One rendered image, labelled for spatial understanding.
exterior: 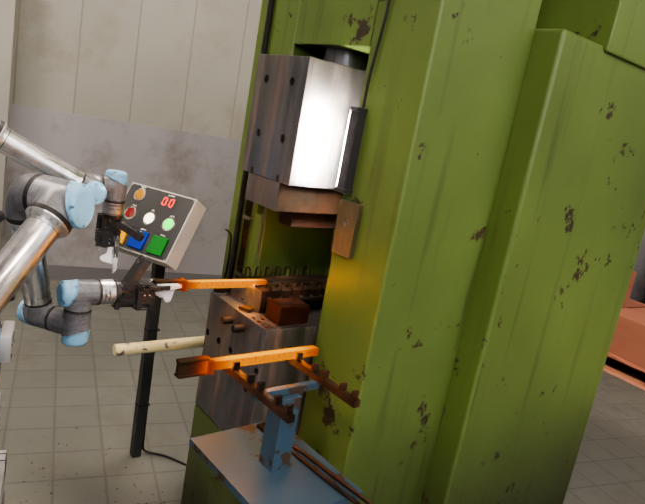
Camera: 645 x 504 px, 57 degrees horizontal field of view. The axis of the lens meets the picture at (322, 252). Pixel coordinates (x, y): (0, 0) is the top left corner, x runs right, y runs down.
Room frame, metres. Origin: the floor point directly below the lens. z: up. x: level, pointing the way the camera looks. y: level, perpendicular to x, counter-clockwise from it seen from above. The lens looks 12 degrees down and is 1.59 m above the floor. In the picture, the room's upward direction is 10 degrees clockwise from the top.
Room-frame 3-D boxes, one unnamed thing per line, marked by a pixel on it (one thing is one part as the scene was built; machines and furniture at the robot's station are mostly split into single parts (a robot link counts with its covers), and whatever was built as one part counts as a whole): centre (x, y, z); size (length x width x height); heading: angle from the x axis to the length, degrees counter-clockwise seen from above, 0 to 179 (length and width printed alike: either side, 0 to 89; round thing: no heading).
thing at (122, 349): (2.22, 0.53, 0.62); 0.44 x 0.05 x 0.05; 130
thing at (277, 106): (2.12, 0.05, 1.56); 0.42 x 0.39 x 0.40; 130
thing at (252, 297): (2.15, 0.08, 0.96); 0.42 x 0.20 x 0.09; 130
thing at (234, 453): (1.46, 0.03, 0.66); 0.40 x 0.30 x 0.02; 41
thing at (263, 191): (2.15, 0.08, 1.32); 0.42 x 0.20 x 0.10; 130
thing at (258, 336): (2.12, 0.03, 0.69); 0.56 x 0.38 x 0.45; 130
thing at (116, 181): (2.08, 0.76, 1.23); 0.09 x 0.08 x 0.11; 123
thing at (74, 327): (1.63, 0.68, 0.89); 0.11 x 0.08 x 0.11; 76
